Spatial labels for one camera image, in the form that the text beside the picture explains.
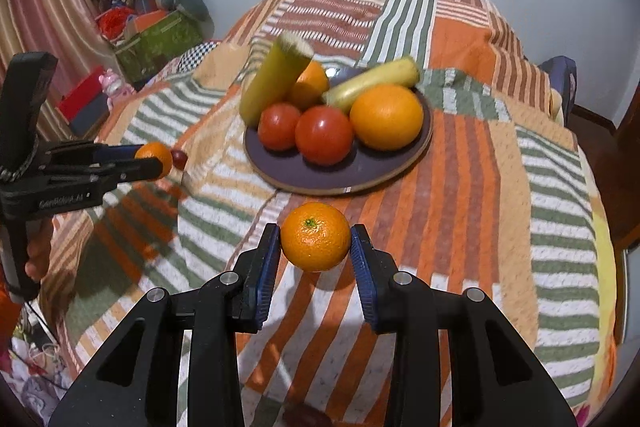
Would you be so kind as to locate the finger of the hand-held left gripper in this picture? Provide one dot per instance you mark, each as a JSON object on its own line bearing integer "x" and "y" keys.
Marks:
{"x": 362, "y": 277}
{"x": 267, "y": 277}

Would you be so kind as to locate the small tangerine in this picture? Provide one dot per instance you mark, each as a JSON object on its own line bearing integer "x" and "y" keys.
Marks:
{"x": 156, "y": 154}
{"x": 315, "y": 236}

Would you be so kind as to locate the purple ceramic plate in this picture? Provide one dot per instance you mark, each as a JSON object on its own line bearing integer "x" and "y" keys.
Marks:
{"x": 350, "y": 167}

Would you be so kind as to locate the red tomato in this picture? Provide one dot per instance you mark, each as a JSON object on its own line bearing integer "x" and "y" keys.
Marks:
{"x": 279, "y": 126}
{"x": 324, "y": 134}

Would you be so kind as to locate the green sugarcane piece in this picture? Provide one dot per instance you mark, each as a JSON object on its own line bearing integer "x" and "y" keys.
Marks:
{"x": 272, "y": 82}
{"x": 372, "y": 83}

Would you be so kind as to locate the large orange with sticker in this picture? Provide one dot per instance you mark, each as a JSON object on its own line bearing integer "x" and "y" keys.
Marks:
{"x": 311, "y": 87}

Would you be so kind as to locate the person's left hand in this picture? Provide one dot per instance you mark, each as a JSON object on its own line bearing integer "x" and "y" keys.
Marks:
{"x": 39, "y": 252}

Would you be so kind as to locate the red box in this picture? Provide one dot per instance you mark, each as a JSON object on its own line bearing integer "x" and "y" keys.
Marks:
{"x": 82, "y": 94}

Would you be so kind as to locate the dark grey box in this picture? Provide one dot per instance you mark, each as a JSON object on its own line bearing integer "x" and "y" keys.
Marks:
{"x": 92, "y": 119}

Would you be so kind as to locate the red bag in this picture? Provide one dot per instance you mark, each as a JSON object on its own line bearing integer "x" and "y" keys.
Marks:
{"x": 112, "y": 22}

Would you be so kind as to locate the striped patchwork blanket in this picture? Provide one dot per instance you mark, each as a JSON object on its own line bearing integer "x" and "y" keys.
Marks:
{"x": 475, "y": 207}

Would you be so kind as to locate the small dark red date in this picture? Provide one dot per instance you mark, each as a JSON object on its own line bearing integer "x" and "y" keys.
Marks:
{"x": 307, "y": 417}
{"x": 179, "y": 158}

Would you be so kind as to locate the green storage box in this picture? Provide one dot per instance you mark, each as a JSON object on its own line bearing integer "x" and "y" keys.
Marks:
{"x": 160, "y": 49}

